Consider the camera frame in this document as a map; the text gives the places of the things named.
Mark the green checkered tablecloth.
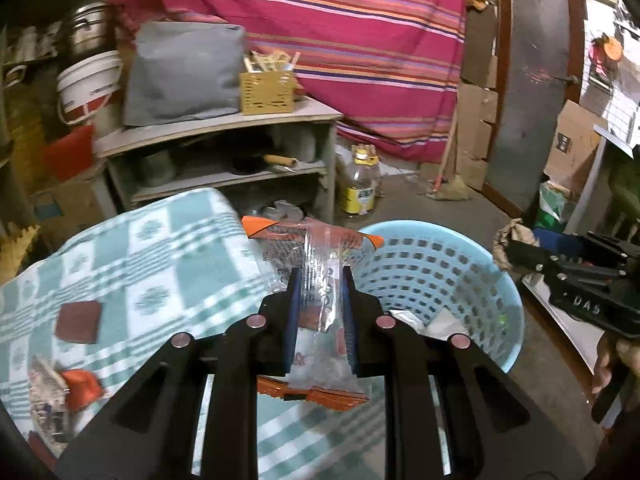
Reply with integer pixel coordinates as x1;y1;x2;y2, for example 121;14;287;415
0;187;388;480

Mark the green plastic bag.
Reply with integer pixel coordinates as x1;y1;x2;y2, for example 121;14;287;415
537;182;577;232

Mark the cardboard egg tray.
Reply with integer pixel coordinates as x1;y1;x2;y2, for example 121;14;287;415
0;224;42;287

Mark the light blue plastic basket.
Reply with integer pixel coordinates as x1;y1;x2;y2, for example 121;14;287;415
345;220;526;375

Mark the straw broom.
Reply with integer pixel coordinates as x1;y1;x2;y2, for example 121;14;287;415
431;110;472;202

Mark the pink striped cloth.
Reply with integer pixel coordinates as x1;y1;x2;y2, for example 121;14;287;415
110;0;469;167

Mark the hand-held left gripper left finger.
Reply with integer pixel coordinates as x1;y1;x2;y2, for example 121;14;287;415
55;266;306;480

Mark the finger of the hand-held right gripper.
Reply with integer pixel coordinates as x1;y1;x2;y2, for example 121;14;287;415
531;228;640;267
504;239;609;292

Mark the bundle of wooden utensils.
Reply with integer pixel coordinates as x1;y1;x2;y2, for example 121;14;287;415
244;50;302;77

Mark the red snack wrapper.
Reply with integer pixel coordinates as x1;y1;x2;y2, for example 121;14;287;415
60;369;109;412

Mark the wooden-handled tool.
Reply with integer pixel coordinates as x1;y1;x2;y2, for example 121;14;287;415
261;154;302;172

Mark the red plastic basin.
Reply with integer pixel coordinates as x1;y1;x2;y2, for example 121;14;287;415
40;125;97;182

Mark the dark brown square packet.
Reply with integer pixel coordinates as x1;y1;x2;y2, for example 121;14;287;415
54;301;102;345

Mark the brown paper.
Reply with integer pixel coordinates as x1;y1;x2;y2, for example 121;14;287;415
27;354;71;437
492;219;538;272

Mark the brown cardboard box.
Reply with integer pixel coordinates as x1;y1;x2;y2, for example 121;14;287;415
544;100;607;197

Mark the white plastic bucket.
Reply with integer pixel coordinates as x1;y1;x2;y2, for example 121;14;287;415
55;50;124;127

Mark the grey cushion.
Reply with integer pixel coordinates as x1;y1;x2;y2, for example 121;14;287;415
122;22;248;127

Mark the clear orange-edged snack wrapper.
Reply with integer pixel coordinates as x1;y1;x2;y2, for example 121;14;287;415
241;215;386;412

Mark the crumpled silver wrapper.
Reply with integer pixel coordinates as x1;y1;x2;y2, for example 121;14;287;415
389;307;472;337

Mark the steel cooking pot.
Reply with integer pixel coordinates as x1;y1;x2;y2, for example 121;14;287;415
65;2;117;59

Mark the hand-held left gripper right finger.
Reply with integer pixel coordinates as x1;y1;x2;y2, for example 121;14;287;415
341;265;566;480

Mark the dark grey door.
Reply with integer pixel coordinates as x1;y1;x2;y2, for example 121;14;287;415
484;0;587;212

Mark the low wooden cabinet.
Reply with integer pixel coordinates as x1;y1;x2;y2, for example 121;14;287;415
95;97;344;222

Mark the yellow-capped oil bottle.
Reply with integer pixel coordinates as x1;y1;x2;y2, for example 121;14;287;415
339;144;384;219

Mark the stack of flattened cardboard boxes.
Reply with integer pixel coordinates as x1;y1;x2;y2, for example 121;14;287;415
456;5;502;192

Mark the person's right hand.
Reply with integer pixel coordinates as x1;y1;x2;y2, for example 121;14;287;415
591;334;627;394

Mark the yellow utensil holder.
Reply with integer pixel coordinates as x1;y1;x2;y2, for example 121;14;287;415
239;70;296;117

